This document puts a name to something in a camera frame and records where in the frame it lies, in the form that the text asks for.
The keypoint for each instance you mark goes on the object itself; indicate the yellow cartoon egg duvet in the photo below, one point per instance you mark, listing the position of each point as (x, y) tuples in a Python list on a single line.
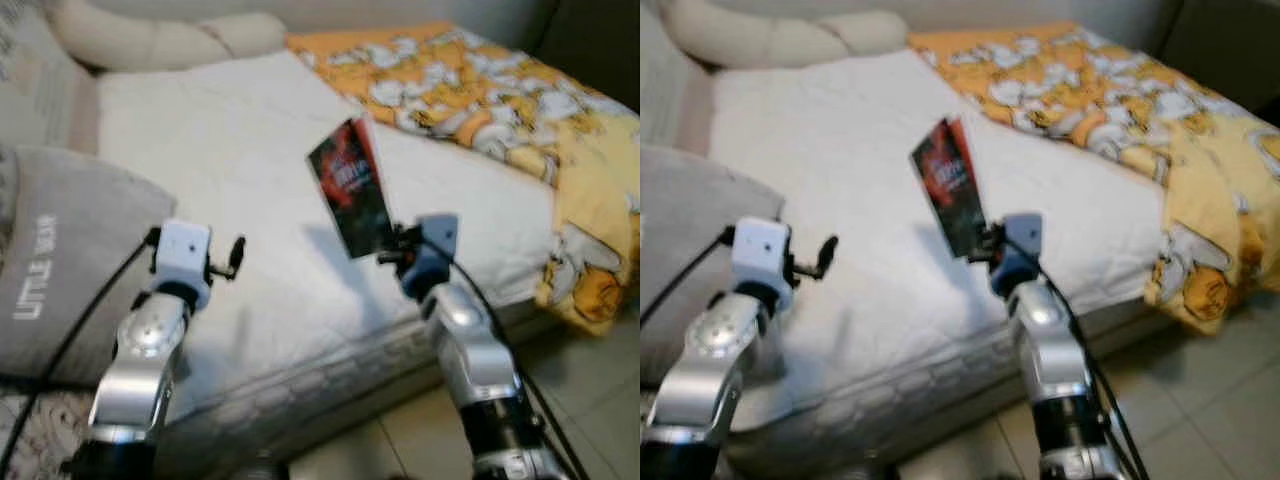
[(1090, 90), (470, 90)]

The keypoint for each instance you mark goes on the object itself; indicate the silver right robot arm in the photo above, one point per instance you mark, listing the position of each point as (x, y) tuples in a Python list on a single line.
[(470, 350), (1050, 350)]

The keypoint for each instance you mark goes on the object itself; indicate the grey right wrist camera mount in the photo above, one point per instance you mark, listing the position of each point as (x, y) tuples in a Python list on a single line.
[(435, 240), (1020, 240)]

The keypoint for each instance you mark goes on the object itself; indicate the beige padded bed bolster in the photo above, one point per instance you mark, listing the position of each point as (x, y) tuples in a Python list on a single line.
[(698, 110), (85, 115)]

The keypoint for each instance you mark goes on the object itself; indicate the cream long knotted pillow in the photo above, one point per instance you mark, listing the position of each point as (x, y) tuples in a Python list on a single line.
[(150, 40), (770, 40)]

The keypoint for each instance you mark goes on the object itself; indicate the white quilted mattress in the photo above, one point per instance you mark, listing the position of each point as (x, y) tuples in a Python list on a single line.
[(830, 150), (220, 150)]

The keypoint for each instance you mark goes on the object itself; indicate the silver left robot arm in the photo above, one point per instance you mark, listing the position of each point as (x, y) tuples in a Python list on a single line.
[(710, 370), (135, 370)]

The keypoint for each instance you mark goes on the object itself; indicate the grey pillow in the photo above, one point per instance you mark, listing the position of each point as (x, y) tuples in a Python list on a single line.
[(80, 240), (690, 230)]

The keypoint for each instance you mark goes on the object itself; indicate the dark red book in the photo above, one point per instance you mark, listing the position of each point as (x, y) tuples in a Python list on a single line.
[(350, 190), (950, 185)]

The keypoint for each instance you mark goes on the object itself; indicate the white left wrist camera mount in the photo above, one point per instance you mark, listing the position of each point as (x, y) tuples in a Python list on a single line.
[(760, 248), (182, 250)]

